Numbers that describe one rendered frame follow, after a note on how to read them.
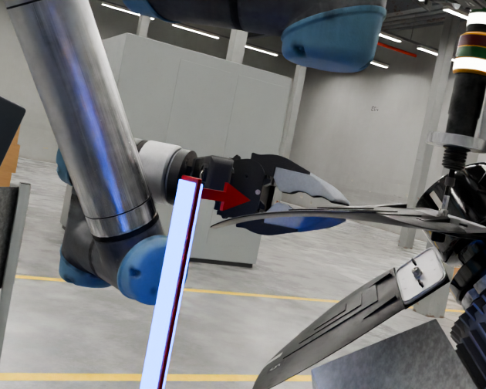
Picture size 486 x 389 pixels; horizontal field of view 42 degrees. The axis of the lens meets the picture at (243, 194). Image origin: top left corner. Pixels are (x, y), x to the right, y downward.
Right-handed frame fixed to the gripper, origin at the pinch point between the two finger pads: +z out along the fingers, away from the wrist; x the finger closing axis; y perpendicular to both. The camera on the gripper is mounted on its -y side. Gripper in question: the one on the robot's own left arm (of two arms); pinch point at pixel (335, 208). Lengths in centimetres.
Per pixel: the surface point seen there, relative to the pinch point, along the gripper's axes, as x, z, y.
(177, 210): 4.1, -10.0, -23.7
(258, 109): -127, -171, 615
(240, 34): -332, -335, 1007
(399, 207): -1.7, 6.7, 1.9
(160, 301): 11.6, -9.9, -22.9
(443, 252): 2.1, 12.9, 9.3
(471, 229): -0.8, 14.7, 0.7
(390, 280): 7.0, 7.5, 15.0
